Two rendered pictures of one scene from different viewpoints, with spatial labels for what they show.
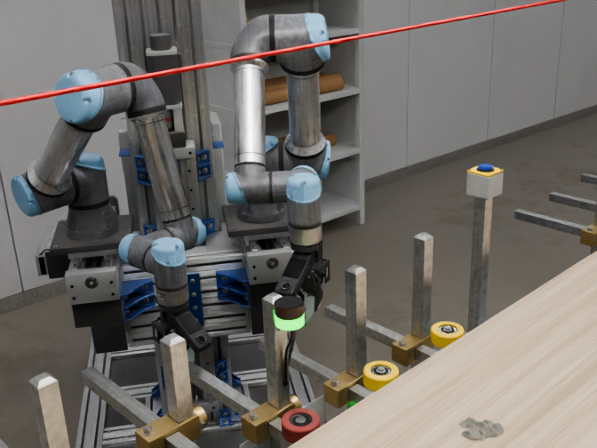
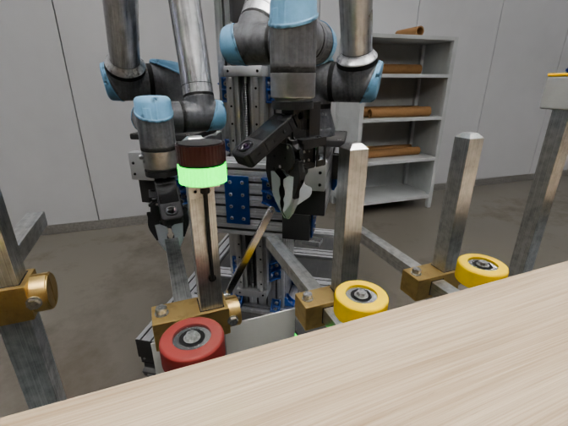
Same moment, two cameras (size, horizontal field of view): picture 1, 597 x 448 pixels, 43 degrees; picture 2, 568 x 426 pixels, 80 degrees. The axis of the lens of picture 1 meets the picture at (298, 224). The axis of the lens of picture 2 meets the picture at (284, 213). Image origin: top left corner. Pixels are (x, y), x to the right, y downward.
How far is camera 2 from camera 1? 1.20 m
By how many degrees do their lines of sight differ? 20
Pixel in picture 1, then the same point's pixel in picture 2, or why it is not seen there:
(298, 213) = (277, 46)
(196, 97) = not seen: hidden behind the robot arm
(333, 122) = (420, 140)
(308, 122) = (357, 21)
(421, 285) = (455, 203)
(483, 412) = not seen: outside the picture
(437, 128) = (494, 159)
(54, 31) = not seen: hidden behind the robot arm
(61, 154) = (110, 24)
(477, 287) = (530, 231)
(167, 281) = (144, 139)
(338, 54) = (431, 95)
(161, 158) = (182, 24)
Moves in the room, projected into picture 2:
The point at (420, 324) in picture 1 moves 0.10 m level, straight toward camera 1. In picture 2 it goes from (445, 254) to (437, 276)
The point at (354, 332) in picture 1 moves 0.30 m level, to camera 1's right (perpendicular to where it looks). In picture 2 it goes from (342, 236) to (548, 268)
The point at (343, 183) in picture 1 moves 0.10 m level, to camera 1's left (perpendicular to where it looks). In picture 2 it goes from (420, 180) to (410, 179)
